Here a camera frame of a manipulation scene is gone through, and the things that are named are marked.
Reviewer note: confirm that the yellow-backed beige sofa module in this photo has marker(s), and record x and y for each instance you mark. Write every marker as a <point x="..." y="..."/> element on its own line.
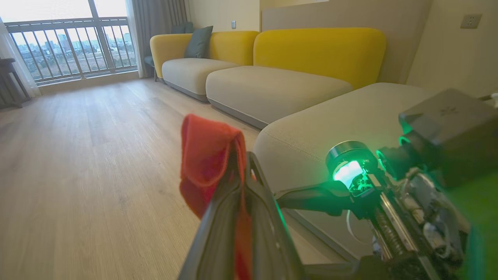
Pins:
<point x="272" y="89"/>

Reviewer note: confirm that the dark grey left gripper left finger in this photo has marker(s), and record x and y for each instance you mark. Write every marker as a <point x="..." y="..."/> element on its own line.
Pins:
<point x="218" y="233"/>

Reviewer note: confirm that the dark side table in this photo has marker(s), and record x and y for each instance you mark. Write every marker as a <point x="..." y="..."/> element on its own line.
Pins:
<point x="7" y="77"/>

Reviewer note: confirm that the beige wall socket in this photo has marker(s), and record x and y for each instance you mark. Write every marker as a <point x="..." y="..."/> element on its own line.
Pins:
<point x="470" y="21"/>

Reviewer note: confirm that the dark green throw pillow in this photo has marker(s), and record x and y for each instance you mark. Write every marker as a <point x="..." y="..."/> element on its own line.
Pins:
<point x="199" y="42"/>

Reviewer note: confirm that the beige ottoman sofa seat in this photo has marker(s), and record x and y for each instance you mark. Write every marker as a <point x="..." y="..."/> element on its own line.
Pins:
<point x="330" y="120"/>

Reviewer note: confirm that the dark teal chair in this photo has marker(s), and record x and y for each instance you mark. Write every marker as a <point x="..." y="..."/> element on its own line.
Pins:
<point x="183" y="28"/>

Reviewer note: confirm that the white sheer curtain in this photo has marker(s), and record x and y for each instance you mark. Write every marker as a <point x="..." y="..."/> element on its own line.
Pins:
<point x="15" y="62"/>

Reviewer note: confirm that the red cloth garment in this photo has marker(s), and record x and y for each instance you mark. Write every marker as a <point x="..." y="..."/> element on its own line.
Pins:
<point x="204" y="155"/>

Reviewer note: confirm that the grey balcony railing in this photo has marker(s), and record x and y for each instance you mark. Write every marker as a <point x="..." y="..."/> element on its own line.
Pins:
<point x="70" y="24"/>

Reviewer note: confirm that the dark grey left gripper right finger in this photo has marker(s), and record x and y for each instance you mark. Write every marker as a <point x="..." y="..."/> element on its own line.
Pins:
<point x="268" y="237"/>

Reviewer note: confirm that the yellow corner sofa module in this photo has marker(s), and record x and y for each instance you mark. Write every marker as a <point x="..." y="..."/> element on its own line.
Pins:
<point x="194" y="72"/>

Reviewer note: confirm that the grey curtain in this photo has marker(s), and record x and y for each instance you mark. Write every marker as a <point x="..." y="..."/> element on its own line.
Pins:
<point x="155" y="17"/>

